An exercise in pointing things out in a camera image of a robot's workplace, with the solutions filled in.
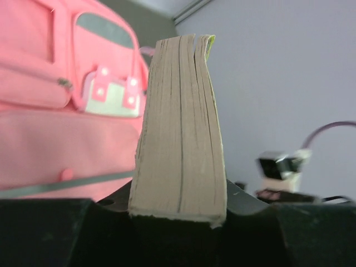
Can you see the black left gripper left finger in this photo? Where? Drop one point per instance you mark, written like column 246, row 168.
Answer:
column 68, row 232

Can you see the green cover paperback book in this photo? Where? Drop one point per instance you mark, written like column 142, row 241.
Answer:
column 180, row 169

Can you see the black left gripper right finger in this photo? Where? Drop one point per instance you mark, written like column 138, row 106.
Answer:
column 284, row 234

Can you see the pink student backpack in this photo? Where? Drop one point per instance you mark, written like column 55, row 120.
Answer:
column 73, row 85

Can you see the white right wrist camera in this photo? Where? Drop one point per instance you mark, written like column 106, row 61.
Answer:
column 281, row 171

